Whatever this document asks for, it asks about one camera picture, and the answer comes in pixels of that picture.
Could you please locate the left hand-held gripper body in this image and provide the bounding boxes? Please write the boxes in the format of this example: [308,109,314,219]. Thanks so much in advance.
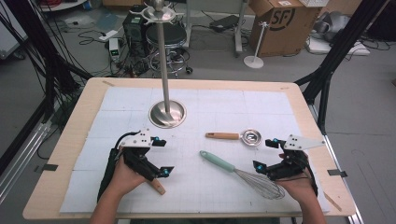
[119,128,161,183]

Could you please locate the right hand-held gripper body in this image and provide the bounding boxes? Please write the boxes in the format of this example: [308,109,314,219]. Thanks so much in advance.
[266,133,327,182]

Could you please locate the wooden-handled utensil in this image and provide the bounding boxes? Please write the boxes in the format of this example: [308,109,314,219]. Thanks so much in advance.
[148,178,167,197]

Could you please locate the stainless steel utensil rack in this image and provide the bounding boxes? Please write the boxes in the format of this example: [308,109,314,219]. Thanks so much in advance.
[129,0,188,130]

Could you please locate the mint green handled whisk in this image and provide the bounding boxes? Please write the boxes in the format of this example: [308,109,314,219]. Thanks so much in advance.
[199,149,286,201]

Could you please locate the wooden-handled metal slotted spoon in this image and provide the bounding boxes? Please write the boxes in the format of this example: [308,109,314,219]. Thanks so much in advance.
[205,128,263,147]

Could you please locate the person's right hand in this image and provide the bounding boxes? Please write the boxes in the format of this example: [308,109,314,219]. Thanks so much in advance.
[276,167,316,201]

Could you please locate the person's left hand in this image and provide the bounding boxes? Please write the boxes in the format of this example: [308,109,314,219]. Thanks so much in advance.
[106,148,152,197]

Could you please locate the white gridded foam mat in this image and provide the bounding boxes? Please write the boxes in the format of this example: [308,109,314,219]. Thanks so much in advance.
[59,86,332,215]

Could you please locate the black tape piece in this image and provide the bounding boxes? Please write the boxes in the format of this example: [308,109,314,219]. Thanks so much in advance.
[34,163,60,173]
[327,168,348,178]

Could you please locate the small white stand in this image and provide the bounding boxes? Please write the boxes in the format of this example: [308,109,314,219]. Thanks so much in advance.
[243,21,271,70]

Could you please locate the small white device green display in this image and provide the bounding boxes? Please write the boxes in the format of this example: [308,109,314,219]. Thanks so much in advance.
[107,37,121,62]

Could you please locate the white flat boards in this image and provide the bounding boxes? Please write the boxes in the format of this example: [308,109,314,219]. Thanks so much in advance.
[305,36,372,57]

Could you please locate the black round stool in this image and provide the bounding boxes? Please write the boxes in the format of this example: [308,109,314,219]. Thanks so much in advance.
[145,22,194,79]

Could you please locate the black computer tower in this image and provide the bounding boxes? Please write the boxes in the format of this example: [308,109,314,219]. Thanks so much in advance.
[121,12,149,59]

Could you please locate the white desk leg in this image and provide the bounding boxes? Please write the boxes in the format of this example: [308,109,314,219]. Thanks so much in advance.
[233,0,249,58]
[182,0,193,49]

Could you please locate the brown cardboard box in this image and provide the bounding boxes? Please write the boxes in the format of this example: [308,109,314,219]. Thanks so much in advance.
[248,0,323,58]

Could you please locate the white power strip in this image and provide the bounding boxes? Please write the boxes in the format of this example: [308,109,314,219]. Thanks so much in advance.
[98,29,120,43]

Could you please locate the black flat laptop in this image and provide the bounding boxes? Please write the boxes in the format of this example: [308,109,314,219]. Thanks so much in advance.
[208,14,240,34]

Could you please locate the grey bag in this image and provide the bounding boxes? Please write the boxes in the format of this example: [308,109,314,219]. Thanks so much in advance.
[312,10,352,43]

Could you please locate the white keyboard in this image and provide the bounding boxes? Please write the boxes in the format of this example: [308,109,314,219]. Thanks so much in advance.
[298,0,330,8]

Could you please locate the round white table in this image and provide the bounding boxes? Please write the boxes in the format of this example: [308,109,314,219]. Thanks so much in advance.
[37,0,89,13]

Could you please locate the black sleeved cable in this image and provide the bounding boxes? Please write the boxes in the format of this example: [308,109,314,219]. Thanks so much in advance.
[96,131,141,203]
[305,160,319,198]

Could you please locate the aluminium rail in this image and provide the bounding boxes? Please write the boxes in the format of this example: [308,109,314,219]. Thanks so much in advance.
[0,119,52,203]
[307,104,365,224]

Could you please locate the black stand frame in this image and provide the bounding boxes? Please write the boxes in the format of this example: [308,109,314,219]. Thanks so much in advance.
[293,0,390,136]

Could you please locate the black stand with cables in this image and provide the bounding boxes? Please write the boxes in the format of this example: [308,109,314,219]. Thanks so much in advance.
[0,0,94,126]

